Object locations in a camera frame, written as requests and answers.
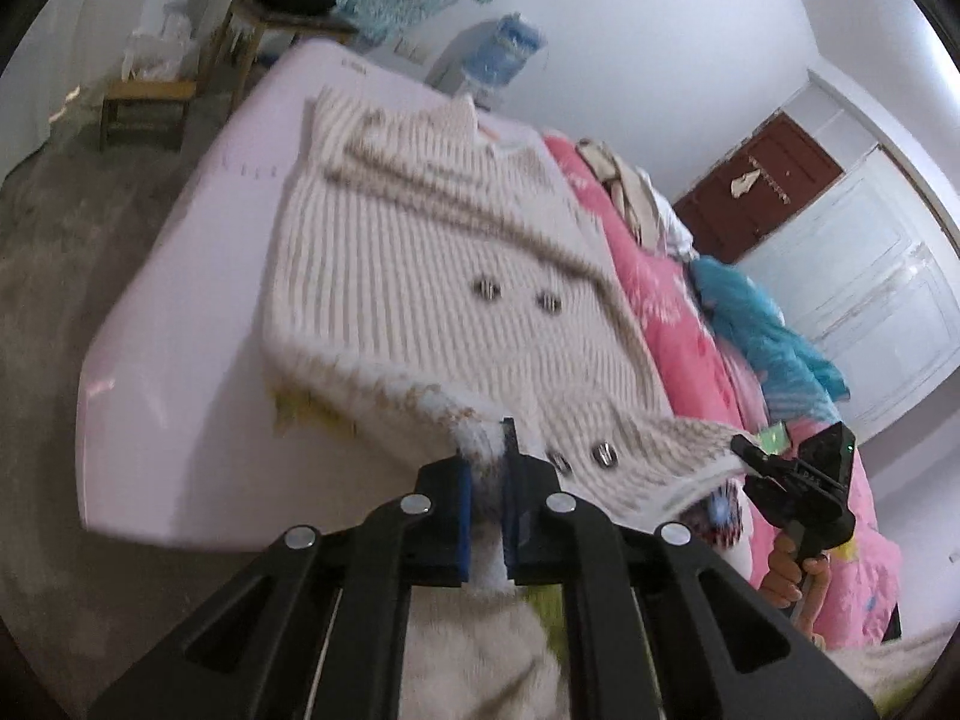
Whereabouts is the teal crumpled cloth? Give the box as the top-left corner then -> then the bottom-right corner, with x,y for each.
690,255 -> 852,421

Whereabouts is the beige white knit sweater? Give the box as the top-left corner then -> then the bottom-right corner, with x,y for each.
259,86 -> 755,593

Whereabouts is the clear plastic bag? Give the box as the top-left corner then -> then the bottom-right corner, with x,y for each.
120,4 -> 200,83

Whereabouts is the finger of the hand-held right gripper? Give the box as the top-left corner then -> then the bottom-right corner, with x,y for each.
729,435 -> 788,477

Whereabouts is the white and green fluffy blanket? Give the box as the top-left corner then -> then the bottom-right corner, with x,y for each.
270,382 -> 960,720

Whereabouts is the brown wooden door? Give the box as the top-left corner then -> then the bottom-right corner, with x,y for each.
671,111 -> 845,265

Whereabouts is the small wooden stool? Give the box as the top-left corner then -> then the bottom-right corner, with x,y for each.
99,79 -> 197,152

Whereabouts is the wooden chair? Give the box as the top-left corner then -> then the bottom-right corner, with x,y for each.
199,0 -> 361,113

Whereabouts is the pink printed blanket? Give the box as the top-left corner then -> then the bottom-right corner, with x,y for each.
544,131 -> 905,650

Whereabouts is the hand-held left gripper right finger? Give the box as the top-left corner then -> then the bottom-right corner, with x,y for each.
501,418 -> 878,720

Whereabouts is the person's right hand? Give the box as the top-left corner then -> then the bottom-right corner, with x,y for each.
757,532 -> 830,638

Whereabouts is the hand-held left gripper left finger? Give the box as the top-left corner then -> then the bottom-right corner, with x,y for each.
86,457 -> 473,720

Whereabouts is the white water dispenser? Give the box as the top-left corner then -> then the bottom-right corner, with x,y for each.
427,11 -> 542,110

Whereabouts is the beige crumpled cloth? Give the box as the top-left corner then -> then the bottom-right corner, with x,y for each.
574,139 -> 691,248

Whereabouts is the white wardrobe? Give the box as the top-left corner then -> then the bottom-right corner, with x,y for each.
739,146 -> 960,443

